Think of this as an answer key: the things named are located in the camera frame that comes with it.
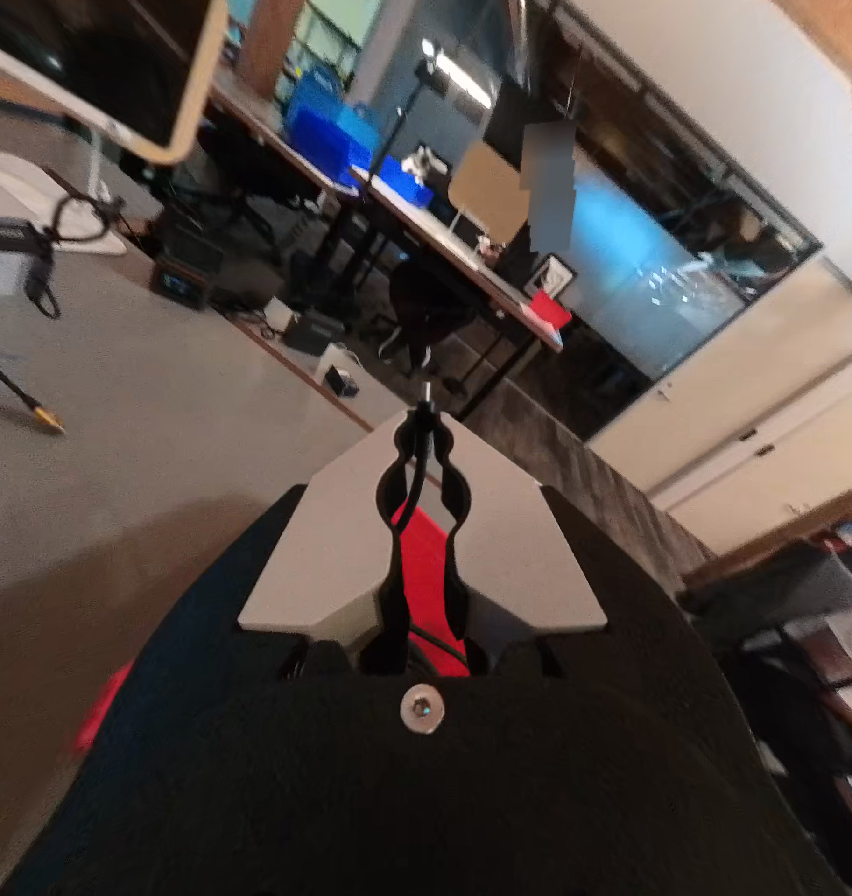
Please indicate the small white box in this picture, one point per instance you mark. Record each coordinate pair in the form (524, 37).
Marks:
(280, 316)

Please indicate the long wooden desk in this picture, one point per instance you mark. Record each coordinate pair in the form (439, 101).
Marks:
(440, 227)

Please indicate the black light stand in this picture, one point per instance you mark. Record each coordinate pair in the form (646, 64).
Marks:
(434, 77)

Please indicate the red plastic bin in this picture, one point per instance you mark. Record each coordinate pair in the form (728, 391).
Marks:
(548, 311)
(426, 581)

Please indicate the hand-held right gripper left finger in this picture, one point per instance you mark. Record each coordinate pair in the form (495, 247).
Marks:
(314, 553)

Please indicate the black framed printed tag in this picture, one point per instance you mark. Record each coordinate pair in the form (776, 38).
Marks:
(553, 278)

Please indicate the white sheet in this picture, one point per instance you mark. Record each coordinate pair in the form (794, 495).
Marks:
(19, 185)

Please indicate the white double door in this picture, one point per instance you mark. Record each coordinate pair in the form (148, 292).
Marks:
(748, 392)

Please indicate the stack of blue bins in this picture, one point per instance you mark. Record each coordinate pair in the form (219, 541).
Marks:
(321, 133)

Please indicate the frosted glass partition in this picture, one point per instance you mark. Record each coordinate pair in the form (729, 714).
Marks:
(629, 280)

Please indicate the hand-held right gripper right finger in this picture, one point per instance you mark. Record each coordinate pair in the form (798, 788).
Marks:
(531, 553)

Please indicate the tan rounded panel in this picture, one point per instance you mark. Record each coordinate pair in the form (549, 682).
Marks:
(485, 192)

